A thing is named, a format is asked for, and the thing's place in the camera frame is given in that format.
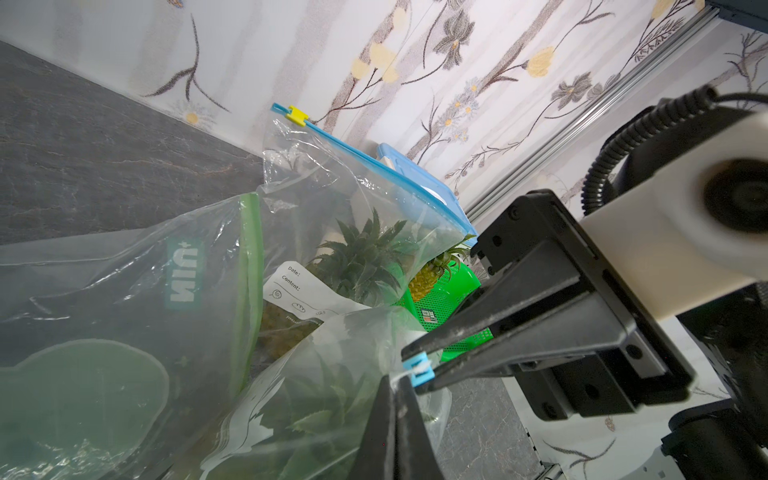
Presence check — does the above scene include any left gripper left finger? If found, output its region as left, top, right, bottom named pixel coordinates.
left=347, top=375, right=396, bottom=480

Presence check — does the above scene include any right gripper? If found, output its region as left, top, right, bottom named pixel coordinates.
left=402, top=190, right=695, bottom=420

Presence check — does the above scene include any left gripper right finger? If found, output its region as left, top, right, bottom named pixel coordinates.
left=394, top=377, right=444, bottom=480

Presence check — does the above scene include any green zip bag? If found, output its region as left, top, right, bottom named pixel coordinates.
left=1, top=193, right=264, bottom=479

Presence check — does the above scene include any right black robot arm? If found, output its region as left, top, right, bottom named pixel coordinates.
left=402, top=85, right=767, bottom=479

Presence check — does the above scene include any rear blue zip bag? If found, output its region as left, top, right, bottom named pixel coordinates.
left=258, top=104, right=473, bottom=359

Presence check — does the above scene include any green plastic basket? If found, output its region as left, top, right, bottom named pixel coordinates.
left=396, top=262, right=493, bottom=362

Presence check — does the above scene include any blue lid storage box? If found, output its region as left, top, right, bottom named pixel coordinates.
left=377, top=143, right=465, bottom=217

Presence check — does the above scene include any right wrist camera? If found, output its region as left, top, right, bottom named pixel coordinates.
left=580, top=113, right=767, bottom=320

